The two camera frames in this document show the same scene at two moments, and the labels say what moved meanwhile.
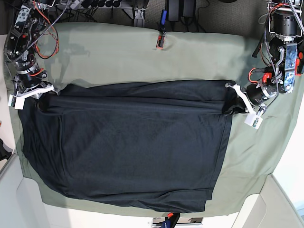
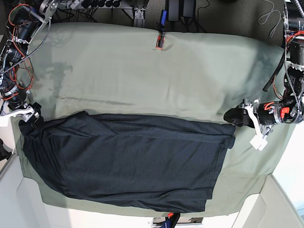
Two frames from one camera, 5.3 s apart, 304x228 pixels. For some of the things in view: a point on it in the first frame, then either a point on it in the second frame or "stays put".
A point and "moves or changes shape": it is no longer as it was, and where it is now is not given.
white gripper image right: x=235 y=105 → x=239 y=117
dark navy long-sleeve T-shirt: x=154 y=145 moves or changes shape
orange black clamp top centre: x=160 y=41 stays put
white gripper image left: x=38 y=90 → x=26 y=113
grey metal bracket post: x=139 y=21 stays put
